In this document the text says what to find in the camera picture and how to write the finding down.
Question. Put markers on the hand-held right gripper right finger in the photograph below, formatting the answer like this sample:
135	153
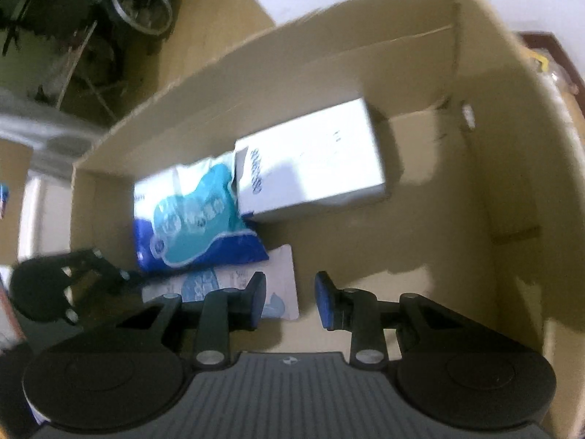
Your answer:
325	302

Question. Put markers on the brown wooden frame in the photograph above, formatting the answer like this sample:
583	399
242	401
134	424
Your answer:
564	59

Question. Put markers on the wheelchair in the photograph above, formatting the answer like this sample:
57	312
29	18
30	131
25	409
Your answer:
141	2

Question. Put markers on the flat white wet wipes packet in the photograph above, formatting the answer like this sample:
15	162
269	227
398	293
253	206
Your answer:
283	274

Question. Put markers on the blue white wet wipes packet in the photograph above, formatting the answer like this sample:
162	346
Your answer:
196	224

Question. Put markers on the white rectangular carton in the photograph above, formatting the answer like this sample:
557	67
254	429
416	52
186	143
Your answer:
315	160

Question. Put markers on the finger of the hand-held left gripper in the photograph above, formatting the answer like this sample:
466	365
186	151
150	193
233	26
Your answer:
103	267

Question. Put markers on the large cardboard box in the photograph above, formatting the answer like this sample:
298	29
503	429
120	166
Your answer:
411	238

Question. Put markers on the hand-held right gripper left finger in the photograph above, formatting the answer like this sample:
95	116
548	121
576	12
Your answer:
257	302

